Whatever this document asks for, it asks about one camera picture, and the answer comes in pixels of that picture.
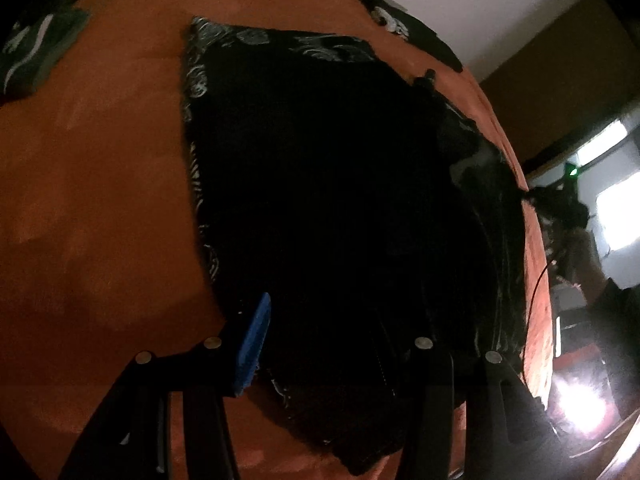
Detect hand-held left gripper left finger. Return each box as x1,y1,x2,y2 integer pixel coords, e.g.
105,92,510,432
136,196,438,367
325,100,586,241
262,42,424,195
57,292,272,480

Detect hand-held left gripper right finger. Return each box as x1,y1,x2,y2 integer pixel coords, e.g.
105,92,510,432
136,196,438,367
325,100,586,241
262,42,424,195
400,337,576,480

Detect black patterned garment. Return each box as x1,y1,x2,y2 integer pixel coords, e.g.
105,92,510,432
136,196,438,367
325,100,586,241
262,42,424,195
180,16,531,478

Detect person's right hand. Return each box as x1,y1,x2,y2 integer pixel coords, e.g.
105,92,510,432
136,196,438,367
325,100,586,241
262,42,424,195
560,230,603,303

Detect bright window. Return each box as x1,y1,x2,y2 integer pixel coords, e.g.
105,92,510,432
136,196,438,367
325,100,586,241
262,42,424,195
596,177,640,253

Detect tube light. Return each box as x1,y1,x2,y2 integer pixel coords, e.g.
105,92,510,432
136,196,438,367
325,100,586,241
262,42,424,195
575,120,629,166

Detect brown wooden door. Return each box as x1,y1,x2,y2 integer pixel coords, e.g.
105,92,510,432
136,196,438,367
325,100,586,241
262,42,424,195
480,0,640,171

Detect folded black printed garment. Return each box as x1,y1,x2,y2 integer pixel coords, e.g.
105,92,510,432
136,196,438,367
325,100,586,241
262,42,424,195
360,0,463,73

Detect orange blanket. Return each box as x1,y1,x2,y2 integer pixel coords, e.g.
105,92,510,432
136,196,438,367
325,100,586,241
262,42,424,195
0,0,556,480

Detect grey-green striped garment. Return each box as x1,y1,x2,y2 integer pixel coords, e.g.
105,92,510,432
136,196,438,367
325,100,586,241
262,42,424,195
0,10,92,98

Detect thin black cable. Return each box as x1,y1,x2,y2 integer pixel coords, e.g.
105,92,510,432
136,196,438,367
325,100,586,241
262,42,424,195
522,259,557,333

